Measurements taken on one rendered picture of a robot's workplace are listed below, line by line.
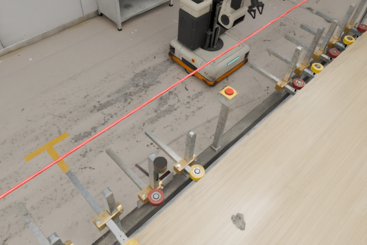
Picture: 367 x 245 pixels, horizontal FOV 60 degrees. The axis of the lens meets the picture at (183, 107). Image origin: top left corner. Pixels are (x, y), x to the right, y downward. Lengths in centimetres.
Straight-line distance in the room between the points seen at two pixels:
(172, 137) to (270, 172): 133
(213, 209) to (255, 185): 26
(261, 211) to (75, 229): 146
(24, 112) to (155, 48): 156
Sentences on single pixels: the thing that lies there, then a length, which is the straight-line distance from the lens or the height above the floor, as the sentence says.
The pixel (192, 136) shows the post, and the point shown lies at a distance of 157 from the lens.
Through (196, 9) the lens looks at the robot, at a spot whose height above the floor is 79.
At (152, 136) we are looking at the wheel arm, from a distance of 186.
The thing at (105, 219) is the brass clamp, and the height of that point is 97.
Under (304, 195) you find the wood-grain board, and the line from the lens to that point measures 178.
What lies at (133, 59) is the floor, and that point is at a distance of 364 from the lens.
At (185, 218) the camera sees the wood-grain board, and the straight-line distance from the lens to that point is 158.
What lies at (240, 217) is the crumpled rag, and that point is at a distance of 161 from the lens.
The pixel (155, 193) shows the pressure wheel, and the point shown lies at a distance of 163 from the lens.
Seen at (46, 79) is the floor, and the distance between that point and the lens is 358.
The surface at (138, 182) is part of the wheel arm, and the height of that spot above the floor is 86.
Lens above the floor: 238
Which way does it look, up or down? 49 degrees down
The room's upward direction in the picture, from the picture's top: 5 degrees clockwise
